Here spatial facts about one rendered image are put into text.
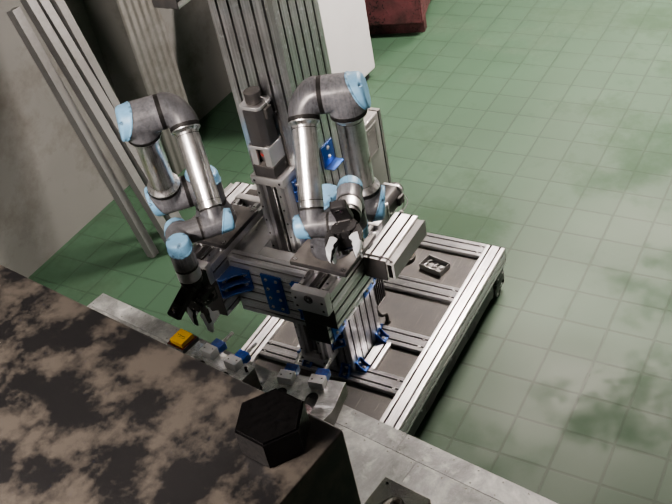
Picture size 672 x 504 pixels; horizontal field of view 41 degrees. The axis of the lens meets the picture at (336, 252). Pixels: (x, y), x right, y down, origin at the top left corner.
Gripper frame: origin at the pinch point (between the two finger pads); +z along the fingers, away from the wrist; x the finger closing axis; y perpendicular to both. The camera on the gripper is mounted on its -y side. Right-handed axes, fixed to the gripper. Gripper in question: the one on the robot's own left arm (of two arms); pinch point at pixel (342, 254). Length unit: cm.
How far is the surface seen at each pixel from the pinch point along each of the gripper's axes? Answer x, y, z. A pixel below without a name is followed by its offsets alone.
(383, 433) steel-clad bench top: 7, 65, 7
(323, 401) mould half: 24, 57, -3
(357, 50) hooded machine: 42, 113, -351
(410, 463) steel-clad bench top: -1, 66, 18
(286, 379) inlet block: 36, 54, -11
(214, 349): 60, 46, -23
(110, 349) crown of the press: 16, -58, 85
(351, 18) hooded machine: 39, 90, -350
